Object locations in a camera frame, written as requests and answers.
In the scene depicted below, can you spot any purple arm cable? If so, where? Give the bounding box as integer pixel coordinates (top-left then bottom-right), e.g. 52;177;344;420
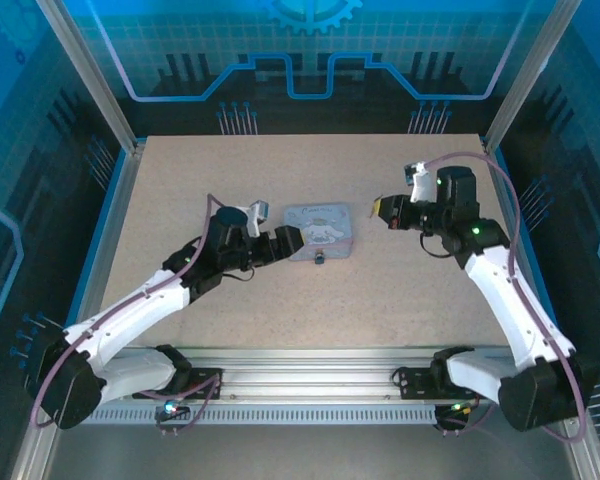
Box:
426;151;588;444
32;193;226;430

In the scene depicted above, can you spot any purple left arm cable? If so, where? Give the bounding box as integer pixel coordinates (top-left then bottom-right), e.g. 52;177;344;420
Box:
32;193;226;430

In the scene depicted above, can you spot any aluminium frame post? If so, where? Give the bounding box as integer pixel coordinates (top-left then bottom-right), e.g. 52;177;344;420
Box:
482;0;584;154
33;0;147;154

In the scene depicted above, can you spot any aluminium side rail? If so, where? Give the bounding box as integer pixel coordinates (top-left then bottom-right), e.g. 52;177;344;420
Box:
62;138;147;351
481;137;571;351

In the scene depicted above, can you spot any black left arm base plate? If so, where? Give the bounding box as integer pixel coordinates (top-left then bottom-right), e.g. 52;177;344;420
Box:
132;367;225;401

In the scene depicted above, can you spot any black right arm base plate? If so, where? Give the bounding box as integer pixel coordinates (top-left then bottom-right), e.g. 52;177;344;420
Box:
393;366;496;401

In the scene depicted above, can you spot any slotted grey cable duct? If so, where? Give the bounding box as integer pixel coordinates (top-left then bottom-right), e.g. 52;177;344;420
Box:
87;404;454;427

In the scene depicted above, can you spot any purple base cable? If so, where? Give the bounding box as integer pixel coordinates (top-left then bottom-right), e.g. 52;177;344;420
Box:
142;374;227;437
437;398;496;437

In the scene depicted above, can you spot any light blue cartoon pouch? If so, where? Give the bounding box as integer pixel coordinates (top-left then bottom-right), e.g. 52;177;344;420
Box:
282;201;356;263

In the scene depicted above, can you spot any aluminium front rail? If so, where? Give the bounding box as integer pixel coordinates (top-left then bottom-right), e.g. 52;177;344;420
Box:
114;345;514;402

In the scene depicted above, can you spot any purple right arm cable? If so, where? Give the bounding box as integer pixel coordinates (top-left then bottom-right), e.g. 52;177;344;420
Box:
426;151;588;444

